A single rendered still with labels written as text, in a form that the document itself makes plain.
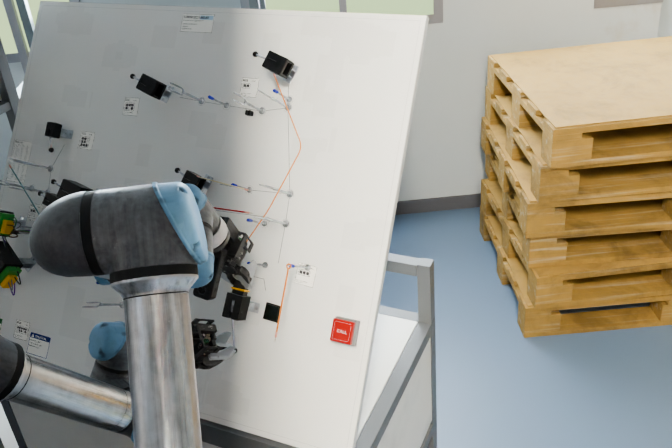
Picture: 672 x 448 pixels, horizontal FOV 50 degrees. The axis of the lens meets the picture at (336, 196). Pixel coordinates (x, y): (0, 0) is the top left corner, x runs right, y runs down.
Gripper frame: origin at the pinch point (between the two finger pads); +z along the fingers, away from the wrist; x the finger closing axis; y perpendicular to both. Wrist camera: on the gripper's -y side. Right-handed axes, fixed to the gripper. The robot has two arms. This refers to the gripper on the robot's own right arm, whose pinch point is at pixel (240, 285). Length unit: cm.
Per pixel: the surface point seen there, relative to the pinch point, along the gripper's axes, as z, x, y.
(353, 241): -0.3, -21.9, 17.2
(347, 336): 5.3, -26.9, -2.9
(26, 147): -2, 82, 22
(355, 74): -17, -13, 52
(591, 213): 141, -60, 120
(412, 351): 48, -30, 11
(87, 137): -5, 61, 27
